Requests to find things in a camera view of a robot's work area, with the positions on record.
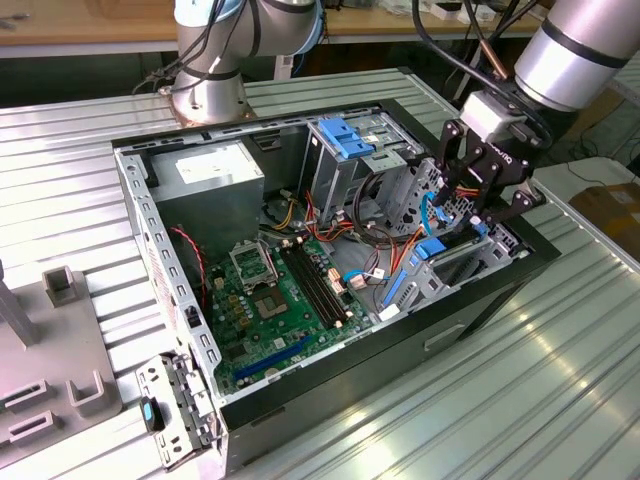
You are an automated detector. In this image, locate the blue expansion slot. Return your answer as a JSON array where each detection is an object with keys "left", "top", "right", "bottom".
[{"left": 232, "top": 334, "right": 314, "bottom": 380}]

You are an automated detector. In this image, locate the CPU socket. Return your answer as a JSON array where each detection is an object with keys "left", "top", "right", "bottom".
[{"left": 249, "top": 284, "right": 291, "bottom": 324}]

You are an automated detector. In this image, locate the metal socket cover frame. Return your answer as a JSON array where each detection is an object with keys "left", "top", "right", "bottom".
[{"left": 228, "top": 242, "right": 279, "bottom": 294}]

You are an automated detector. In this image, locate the black open PC case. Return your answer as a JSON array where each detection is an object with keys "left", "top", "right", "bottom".
[{"left": 110, "top": 97, "right": 561, "bottom": 476}]

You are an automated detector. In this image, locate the orange red wire bundle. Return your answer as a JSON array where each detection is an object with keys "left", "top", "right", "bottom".
[{"left": 259, "top": 189, "right": 361, "bottom": 251}]

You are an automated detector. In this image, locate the thick black cable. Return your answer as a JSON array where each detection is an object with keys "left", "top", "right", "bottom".
[{"left": 349, "top": 169, "right": 401, "bottom": 246}]

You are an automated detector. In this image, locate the white camera box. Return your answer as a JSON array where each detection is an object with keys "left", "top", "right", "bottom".
[{"left": 458, "top": 91, "right": 517, "bottom": 147}]

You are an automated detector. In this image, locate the long blue SATA wire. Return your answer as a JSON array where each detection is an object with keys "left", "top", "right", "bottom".
[{"left": 418, "top": 192, "right": 455, "bottom": 236}]

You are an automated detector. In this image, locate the grey metal optical drive cage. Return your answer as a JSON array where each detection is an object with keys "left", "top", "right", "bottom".
[{"left": 302, "top": 112, "right": 426, "bottom": 226}]

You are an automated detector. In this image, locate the blue plastic drive cage latch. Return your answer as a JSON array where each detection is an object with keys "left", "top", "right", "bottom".
[{"left": 317, "top": 117, "right": 376, "bottom": 161}]

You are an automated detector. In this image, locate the black RAM slot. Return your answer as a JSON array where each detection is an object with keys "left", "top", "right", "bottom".
[
  {"left": 284, "top": 244, "right": 340, "bottom": 330},
  {"left": 295, "top": 242, "right": 351, "bottom": 325},
  {"left": 279, "top": 245, "right": 334, "bottom": 331},
  {"left": 290, "top": 243, "right": 345, "bottom": 327}
]

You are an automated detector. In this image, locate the small white cardboard box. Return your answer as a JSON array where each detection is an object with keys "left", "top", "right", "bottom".
[{"left": 457, "top": 2, "right": 497, "bottom": 25}]

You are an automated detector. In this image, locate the hard disk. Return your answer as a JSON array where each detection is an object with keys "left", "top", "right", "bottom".
[{"left": 380, "top": 217, "right": 490, "bottom": 312}]

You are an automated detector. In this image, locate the brown cardboard box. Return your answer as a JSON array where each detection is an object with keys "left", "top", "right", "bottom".
[{"left": 567, "top": 182, "right": 640, "bottom": 241}]

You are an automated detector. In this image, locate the grey power supply unit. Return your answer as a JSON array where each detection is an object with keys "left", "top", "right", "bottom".
[{"left": 144, "top": 139, "right": 266, "bottom": 261}]

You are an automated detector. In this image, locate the silver hinged slot bracket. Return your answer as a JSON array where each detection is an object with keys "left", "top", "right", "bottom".
[{"left": 135, "top": 352, "right": 224, "bottom": 471}]

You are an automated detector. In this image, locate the square brown base plate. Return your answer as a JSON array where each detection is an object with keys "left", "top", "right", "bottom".
[{"left": 160, "top": 84, "right": 259, "bottom": 130}]

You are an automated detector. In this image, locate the red black fan wire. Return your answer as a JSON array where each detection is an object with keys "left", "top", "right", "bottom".
[{"left": 169, "top": 225, "right": 209, "bottom": 306}]

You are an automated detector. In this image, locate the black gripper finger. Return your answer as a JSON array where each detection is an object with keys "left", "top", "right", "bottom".
[
  {"left": 469, "top": 178, "right": 548, "bottom": 228},
  {"left": 432, "top": 119, "right": 474, "bottom": 207}
]

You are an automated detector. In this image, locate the grey parts rack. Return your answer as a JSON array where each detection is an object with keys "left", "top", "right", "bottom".
[{"left": 0, "top": 259, "right": 124, "bottom": 454}]

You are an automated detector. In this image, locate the short blue labelled SATA wire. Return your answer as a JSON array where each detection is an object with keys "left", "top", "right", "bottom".
[{"left": 342, "top": 268, "right": 386, "bottom": 291}]

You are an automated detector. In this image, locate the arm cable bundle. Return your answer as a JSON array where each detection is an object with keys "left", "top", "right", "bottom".
[{"left": 130, "top": 0, "right": 509, "bottom": 96}]

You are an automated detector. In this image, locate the green motherboard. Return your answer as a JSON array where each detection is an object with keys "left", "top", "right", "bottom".
[{"left": 207, "top": 234, "right": 376, "bottom": 396}]

